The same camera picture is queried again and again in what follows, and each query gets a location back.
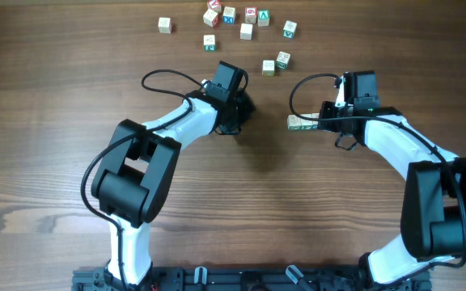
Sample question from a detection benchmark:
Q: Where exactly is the green edged block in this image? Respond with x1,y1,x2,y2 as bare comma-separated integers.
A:
287,115,302,130
203,35,217,52
301,113,319,130

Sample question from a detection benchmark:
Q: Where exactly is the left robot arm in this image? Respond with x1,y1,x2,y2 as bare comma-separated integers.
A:
80,61,256,290

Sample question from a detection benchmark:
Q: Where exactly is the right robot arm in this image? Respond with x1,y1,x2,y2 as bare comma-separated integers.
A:
317,71,466,289

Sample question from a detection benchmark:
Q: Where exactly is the plain wooden centre block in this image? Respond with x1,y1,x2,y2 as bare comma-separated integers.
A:
239,23,253,40

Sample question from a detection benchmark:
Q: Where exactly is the green Z letter block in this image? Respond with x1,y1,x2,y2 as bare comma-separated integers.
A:
276,52,290,70

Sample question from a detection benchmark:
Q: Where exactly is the red edged wooden block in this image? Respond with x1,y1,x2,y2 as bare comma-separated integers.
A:
203,9,219,27

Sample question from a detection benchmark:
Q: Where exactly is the blue X letter block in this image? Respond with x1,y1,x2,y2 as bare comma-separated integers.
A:
222,6,236,24

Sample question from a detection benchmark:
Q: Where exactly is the red number nine block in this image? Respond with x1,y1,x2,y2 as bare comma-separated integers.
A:
245,6,257,24

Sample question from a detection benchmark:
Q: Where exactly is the green A letter block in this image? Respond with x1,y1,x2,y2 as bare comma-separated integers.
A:
257,10,270,27

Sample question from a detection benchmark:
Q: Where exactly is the red letter block top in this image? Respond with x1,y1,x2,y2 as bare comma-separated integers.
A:
206,0,222,14

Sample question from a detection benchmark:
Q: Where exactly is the green V letter block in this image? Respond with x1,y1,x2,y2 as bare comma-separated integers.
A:
282,20,297,39

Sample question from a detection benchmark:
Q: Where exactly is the plain block far left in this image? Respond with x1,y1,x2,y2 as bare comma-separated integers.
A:
158,17,172,34

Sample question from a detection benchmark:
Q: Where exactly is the left camera black cable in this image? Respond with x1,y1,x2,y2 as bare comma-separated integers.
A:
79,69,205,291

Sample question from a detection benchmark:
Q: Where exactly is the camera black cable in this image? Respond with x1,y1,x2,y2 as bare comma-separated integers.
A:
79,69,205,291
288,73,466,286

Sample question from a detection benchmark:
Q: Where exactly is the right camera black cable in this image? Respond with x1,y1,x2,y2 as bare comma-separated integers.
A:
288,73,466,286

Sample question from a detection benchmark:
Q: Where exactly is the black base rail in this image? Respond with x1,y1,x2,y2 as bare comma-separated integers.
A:
71,265,432,291

